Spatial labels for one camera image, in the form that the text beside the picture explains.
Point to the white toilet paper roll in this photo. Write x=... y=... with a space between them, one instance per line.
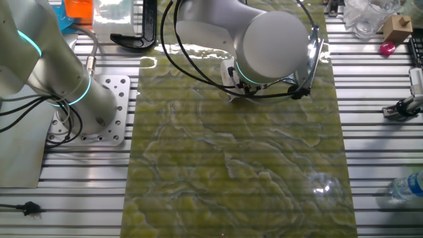
x=228 y=76

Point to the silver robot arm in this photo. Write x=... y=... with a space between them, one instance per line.
x=271 y=43

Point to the chrome toilet paper holder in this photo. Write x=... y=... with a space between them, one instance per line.
x=315 y=56

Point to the green marble pattern mat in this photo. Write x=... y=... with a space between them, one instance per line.
x=215 y=165

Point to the black C-clamp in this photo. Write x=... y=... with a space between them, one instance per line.
x=148 y=23

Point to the translucent plastic box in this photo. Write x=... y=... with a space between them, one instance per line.
x=112 y=20

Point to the clear glass mug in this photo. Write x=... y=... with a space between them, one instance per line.
x=367 y=20

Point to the small pink toy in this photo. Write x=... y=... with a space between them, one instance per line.
x=387 y=48

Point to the gray paper sheet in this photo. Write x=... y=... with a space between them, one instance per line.
x=20 y=148

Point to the black power plug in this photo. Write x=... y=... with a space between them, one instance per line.
x=31 y=208

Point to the clear water bottle blue label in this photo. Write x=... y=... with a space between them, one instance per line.
x=404 y=188

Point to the wooden block with peg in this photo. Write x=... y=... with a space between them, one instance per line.
x=396 y=29

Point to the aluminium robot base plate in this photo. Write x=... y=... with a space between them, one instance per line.
x=116 y=86

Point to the small silver clamp bracket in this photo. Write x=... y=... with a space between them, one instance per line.
x=401 y=109

